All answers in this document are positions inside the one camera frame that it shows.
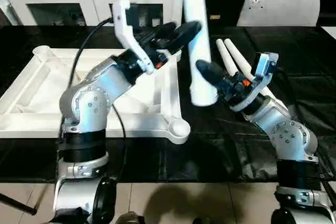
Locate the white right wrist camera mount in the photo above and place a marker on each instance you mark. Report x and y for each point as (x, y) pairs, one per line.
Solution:
(262, 66)

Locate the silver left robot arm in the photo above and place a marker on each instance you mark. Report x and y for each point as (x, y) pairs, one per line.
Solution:
(89, 108)

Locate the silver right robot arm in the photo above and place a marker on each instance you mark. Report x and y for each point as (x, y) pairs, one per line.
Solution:
(288, 134)

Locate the black stand leg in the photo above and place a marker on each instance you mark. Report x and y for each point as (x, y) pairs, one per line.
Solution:
(18, 204)

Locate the small white jar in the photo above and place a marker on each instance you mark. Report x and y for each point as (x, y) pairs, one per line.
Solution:
(156, 22)
(144, 17)

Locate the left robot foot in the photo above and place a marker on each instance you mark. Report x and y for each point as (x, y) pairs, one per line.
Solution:
(128, 218)

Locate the white plastic table top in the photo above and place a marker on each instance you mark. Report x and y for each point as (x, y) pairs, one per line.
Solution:
(39, 90)

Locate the small yellow label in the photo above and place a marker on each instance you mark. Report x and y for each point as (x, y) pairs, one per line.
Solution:
(214, 17)

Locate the white plastic chair shell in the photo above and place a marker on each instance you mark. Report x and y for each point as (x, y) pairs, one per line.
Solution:
(283, 6)

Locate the white side table board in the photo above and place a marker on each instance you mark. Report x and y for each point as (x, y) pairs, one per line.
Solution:
(329, 32)

